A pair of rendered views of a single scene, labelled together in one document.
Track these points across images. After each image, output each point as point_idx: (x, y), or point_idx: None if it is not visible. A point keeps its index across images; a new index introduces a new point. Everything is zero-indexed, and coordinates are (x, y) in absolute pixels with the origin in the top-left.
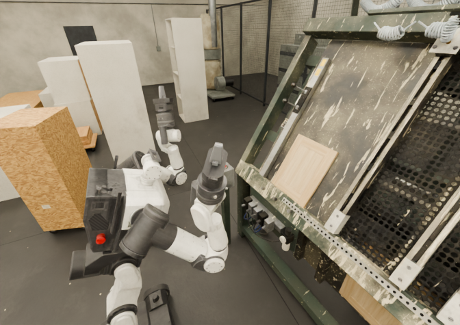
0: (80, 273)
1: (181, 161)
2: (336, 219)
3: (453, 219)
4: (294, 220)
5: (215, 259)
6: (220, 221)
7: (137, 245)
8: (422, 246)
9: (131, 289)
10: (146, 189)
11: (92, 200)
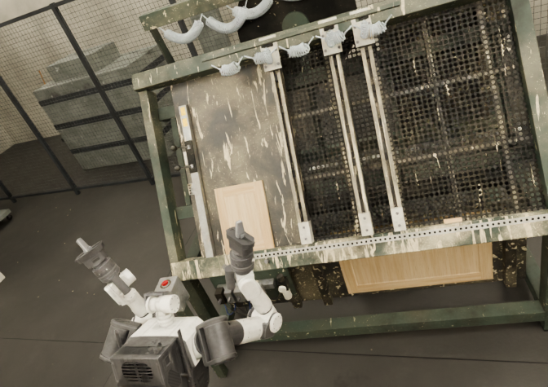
0: None
1: None
2: (305, 230)
3: (359, 170)
4: (277, 264)
5: (274, 315)
6: (258, 283)
7: (229, 347)
8: (360, 199)
9: None
10: (177, 324)
11: (162, 358)
